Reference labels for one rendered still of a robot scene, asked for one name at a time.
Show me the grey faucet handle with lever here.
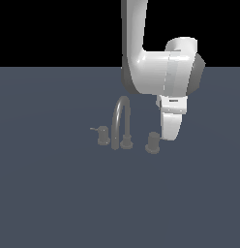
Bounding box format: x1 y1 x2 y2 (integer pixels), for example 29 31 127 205
89 125 111 146

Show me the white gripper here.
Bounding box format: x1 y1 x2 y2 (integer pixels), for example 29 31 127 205
160 109 185 141

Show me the grey round faucet handle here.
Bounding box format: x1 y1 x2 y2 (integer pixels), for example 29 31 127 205
144 131 163 155

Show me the grey arched faucet spout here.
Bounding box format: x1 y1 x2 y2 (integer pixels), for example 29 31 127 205
110 95 134 151

